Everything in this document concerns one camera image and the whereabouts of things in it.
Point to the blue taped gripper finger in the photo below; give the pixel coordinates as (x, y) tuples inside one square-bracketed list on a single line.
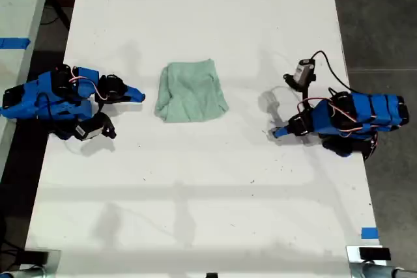
[(135, 92), (284, 133), (283, 129), (134, 99)]

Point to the pale green t-shirt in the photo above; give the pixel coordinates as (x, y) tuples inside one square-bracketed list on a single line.
[(192, 92)]

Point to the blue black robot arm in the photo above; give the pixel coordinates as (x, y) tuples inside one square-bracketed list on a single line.
[(49, 99), (365, 113)]

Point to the long blue tape strip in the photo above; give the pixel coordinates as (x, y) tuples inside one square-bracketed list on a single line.
[(14, 43)]

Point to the short blue tape strip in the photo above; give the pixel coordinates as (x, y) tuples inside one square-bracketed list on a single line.
[(369, 233)]

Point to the metal clamp with black box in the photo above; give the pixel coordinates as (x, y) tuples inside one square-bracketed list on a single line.
[(39, 256), (371, 258)]

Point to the small black block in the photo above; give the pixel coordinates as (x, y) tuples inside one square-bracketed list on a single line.
[(211, 275)]

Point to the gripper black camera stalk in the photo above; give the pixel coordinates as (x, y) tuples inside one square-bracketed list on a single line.
[(304, 90), (102, 118)]

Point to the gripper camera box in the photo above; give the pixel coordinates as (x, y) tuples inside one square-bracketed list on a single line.
[(89, 131), (304, 71)]

